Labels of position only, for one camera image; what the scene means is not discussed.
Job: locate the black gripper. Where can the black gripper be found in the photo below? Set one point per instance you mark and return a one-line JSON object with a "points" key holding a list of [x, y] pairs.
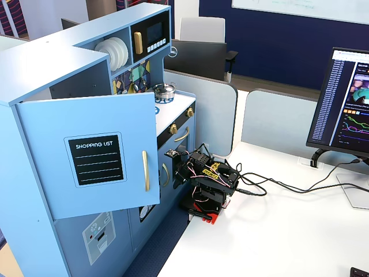
{"points": [[179, 172]]}

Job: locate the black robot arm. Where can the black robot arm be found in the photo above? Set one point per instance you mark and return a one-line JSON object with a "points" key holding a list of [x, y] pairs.
{"points": [[212, 179]]}

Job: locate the steel pot lid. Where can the steel pot lid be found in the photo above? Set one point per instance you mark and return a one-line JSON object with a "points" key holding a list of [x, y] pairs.
{"points": [[162, 87]]}

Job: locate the red table clamp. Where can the red table clamp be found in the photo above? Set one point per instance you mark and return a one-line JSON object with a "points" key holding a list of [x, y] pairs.
{"points": [[207, 215]]}

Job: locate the grey desk divider panel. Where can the grey desk divider panel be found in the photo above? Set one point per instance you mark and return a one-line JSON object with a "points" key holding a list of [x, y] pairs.
{"points": [[210, 115], [276, 121]]}

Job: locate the steel toy pot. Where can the steel toy pot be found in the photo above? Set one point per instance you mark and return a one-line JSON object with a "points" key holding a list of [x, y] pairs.
{"points": [[165, 93]]}

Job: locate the hanging steel ladle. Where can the hanging steel ladle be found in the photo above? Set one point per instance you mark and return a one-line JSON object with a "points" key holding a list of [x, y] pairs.
{"points": [[135, 86]]}

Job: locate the hanging steel spatula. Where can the hanging steel spatula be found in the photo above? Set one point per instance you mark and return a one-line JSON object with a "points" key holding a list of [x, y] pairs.
{"points": [[124, 91]]}

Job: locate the hanging steel utensil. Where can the hanging steel utensil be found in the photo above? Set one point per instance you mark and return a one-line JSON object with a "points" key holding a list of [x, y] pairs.
{"points": [[143, 81]]}

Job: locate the blue shopping list cabinet door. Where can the blue shopping list cabinet door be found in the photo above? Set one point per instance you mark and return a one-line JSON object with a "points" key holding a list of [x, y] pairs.
{"points": [[86, 121]]}

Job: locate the black Dell monitor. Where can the black Dell monitor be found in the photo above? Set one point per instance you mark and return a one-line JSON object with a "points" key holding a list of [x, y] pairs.
{"points": [[199, 59]]}

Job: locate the white plate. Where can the white plate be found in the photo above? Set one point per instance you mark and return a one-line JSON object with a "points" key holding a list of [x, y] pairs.
{"points": [[113, 53], [101, 47], [121, 53], [126, 53]]}

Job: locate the grey office chair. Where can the grey office chair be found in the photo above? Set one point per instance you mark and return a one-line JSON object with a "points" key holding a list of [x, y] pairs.
{"points": [[201, 29]]}

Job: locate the blue toy kitchen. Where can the blue toy kitchen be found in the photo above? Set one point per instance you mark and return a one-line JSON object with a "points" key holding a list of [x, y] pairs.
{"points": [[86, 37]]}

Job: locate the silver monitor stand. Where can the silver monitor stand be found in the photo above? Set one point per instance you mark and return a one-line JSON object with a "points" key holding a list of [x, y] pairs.
{"points": [[351, 190]]}

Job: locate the black monitor with lit screen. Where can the black monitor with lit screen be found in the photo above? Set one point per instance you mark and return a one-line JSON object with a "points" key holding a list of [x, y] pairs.
{"points": [[340, 98]]}

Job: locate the dark grey partition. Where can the dark grey partition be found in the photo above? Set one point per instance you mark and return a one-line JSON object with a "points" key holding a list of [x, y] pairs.
{"points": [[68, 23]]}

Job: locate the black keyboard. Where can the black keyboard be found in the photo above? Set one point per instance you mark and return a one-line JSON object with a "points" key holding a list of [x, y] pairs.
{"points": [[360, 272]]}

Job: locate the whiteboard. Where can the whiteboard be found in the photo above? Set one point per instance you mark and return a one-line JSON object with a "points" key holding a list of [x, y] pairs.
{"points": [[302, 7]]}

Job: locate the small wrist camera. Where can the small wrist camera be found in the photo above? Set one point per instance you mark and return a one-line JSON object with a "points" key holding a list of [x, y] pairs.
{"points": [[171, 153]]}

